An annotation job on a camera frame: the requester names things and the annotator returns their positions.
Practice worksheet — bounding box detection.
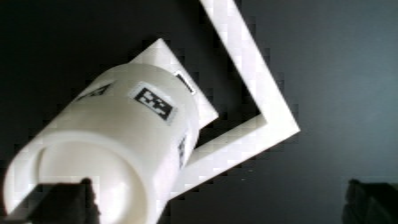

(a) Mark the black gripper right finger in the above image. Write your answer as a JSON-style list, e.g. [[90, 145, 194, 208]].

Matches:
[[345, 179, 398, 224]]

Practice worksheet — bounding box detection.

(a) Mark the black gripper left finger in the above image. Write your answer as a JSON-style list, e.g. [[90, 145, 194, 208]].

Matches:
[[0, 178, 100, 224]]

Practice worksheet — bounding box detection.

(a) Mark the white lamp shade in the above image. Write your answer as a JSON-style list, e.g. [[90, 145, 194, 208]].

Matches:
[[4, 63, 207, 224]]

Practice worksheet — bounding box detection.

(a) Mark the white lamp base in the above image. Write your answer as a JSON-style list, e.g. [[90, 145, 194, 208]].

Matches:
[[127, 37, 221, 129]]

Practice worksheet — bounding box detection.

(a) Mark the white L-shaped fence wall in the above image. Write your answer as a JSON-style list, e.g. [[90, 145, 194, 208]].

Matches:
[[171, 0, 301, 199]]

